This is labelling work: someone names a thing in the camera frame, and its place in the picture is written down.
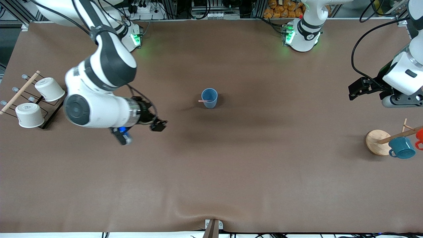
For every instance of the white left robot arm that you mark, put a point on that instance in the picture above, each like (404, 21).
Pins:
(305, 29)

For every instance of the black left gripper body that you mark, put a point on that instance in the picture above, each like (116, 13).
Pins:
(377, 84)

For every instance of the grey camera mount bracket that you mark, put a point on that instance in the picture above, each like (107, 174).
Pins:
(213, 228)

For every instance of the white cup printed bottom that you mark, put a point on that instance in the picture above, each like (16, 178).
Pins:
(29, 115)

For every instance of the white cup plain bottom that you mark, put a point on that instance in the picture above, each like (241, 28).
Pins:
(51, 89)

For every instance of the light blue plastic cup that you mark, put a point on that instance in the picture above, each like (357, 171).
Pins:
(210, 99)

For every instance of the wooden rack bar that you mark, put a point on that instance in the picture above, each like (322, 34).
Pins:
(19, 92)

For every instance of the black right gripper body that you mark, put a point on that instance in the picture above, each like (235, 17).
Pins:
(144, 114)

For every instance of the pile of orange bread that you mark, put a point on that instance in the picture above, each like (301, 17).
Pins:
(284, 10)

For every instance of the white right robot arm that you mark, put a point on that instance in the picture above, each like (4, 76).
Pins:
(99, 76)

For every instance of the white power strip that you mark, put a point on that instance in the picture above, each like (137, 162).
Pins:
(148, 8)

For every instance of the wooden mug tree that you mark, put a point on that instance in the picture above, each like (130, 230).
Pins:
(376, 142)

